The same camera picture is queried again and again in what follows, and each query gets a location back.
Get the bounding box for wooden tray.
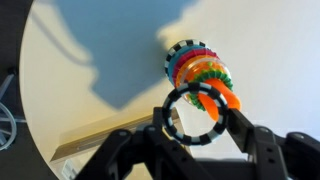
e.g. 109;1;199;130
49;114;153;180

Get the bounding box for orange toy ring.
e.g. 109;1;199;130
175;54;231;101

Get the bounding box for blue toy ring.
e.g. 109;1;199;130
167;44;209;79

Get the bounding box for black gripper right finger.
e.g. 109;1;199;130
227;109;255;154

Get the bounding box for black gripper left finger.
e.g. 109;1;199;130
152;107;163;128

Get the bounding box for black and white striped ring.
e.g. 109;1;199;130
161;81;230;147

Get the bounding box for green toy ring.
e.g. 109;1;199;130
187;68;234;112

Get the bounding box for office chair with footring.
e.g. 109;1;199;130
0;68;17;151

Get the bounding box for black white base ring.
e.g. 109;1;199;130
163;39;208;76

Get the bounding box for red toy ring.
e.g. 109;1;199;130
171;48;219;86

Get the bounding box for orange stacking peg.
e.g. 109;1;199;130
197;77;242;122

